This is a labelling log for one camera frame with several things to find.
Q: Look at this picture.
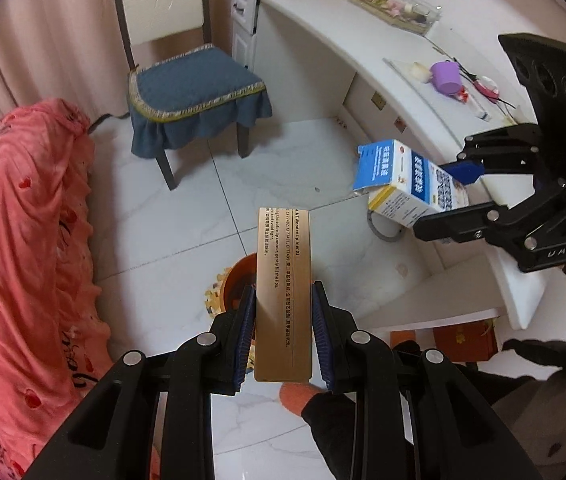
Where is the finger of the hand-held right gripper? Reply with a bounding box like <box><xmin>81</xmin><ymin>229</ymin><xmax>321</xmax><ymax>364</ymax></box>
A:
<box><xmin>445</xmin><ymin>122</ymin><xmax>544</xmax><ymax>187</ymax></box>
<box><xmin>412</xmin><ymin>182</ymin><xmax>566</xmax><ymax>247</ymax></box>

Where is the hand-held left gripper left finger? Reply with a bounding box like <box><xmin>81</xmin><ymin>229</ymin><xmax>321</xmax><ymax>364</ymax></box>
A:
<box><xmin>26</xmin><ymin>284</ymin><xmax>259</xmax><ymax>480</ymax></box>

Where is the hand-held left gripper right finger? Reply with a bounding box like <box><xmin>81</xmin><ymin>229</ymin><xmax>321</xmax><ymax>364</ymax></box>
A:
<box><xmin>310</xmin><ymin>280</ymin><xmax>546</xmax><ymax>480</ymax></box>

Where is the orange plastic bin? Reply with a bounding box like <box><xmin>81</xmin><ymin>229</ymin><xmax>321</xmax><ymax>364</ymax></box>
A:
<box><xmin>222</xmin><ymin>253</ymin><xmax>260</xmax><ymax>313</ymax></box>

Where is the blue white medicine box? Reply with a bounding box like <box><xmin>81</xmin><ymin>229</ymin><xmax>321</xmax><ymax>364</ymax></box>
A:
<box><xmin>353</xmin><ymin>139</ymin><xmax>470</xmax><ymax>245</ymax></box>

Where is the tan wooden box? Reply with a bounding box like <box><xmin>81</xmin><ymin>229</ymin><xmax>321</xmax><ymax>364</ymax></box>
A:
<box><xmin>253</xmin><ymin>206</ymin><xmax>312</xmax><ymax>382</ymax></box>

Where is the beige puzzle floor mat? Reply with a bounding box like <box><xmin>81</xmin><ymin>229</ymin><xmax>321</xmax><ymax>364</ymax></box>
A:
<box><xmin>202</xmin><ymin>266</ymin><xmax>244</xmax><ymax>322</ymax></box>

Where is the purple plastic cup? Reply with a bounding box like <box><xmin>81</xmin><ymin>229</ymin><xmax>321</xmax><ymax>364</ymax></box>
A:
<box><xmin>430</xmin><ymin>61</ymin><xmax>462</xmax><ymax>96</ymax></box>

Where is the translucent desk mat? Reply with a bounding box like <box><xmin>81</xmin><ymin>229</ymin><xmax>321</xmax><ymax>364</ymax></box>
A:
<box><xmin>382</xmin><ymin>55</ymin><xmax>468</xmax><ymax>98</ymax></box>

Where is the clear storage box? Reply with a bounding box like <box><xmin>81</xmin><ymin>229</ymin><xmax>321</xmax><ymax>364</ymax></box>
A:
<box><xmin>347</xmin><ymin>0</ymin><xmax>444</xmax><ymax>37</ymax></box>

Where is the pink printed blanket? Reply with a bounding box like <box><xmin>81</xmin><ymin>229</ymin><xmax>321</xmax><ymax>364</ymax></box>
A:
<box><xmin>0</xmin><ymin>98</ymin><xmax>112</xmax><ymax>480</ymax></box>

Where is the blue chair cushion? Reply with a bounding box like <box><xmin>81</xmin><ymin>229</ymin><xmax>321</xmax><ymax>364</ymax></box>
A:
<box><xmin>128</xmin><ymin>44</ymin><xmax>274</xmax><ymax>158</ymax></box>

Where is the white drawer cabinet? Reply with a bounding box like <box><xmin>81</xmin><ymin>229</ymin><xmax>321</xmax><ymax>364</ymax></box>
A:
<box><xmin>230</xmin><ymin>0</ymin><xmax>262</xmax><ymax>70</ymax></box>

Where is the white wooden chair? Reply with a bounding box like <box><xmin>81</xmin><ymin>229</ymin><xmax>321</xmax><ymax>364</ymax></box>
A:
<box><xmin>112</xmin><ymin>0</ymin><xmax>274</xmax><ymax>191</ymax></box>

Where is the pink curtain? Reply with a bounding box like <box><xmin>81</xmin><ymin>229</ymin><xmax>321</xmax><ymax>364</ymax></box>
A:
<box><xmin>0</xmin><ymin>0</ymin><xmax>136</xmax><ymax>128</ymax></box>

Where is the grey cable loop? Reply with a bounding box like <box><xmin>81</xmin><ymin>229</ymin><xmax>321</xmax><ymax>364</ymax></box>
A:
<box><xmin>367</xmin><ymin>209</ymin><xmax>401</xmax><ymax>242</ymax></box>

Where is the pink device with black cable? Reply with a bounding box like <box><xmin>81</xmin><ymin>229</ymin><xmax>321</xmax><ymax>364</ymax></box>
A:
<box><xmin>455</xmin><ymin>60</ymin><xmax>516</xmax><ymax>111</ymax></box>

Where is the black floor cable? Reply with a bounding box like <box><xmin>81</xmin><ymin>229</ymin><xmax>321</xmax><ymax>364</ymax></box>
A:
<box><xmin>87</xmin><ymin>111</ymin><xmax>131</xmax><ymax>134</ymax></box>

